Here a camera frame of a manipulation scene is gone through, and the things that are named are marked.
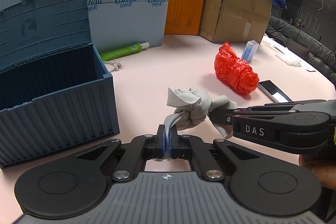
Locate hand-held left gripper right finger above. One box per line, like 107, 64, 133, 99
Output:
169, 128, 263, 182

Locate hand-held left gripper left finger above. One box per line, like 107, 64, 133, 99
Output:
75, 124, 166, 183

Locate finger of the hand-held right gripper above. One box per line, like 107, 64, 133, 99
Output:
236, 100, 328, 110
208, 108, 294, 125

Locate grey knotted cloth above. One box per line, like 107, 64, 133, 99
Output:
154, 87, 238, 162

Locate red plastic bag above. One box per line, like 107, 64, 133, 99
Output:
214, 42, 260, 95

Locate blue ribbed storage box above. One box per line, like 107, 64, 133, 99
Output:
0, 0, 121, 169

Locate person's right hand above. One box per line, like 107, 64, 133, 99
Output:
299, 147, 336, 189

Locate black phone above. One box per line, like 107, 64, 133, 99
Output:
257, 80, 294, 104

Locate clear plastic bags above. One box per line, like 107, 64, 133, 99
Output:
274, 49, 310, 67

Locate black leather sofa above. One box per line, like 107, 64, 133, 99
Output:
266, 15, 336, 84

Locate white paper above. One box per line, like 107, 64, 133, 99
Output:
260, 35, 289, 55

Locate clear box with blue contents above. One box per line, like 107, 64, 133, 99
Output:
241, 40, 259, 62

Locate green tube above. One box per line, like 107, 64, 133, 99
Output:
100, 42, 150, 62

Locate brown cardboard box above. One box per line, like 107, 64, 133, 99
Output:
198, 0, 273, 43

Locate light blue foam board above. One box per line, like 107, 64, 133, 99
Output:
0, 0, 175, 56

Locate beige string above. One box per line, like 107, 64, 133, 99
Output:
104, 59, 122, 72

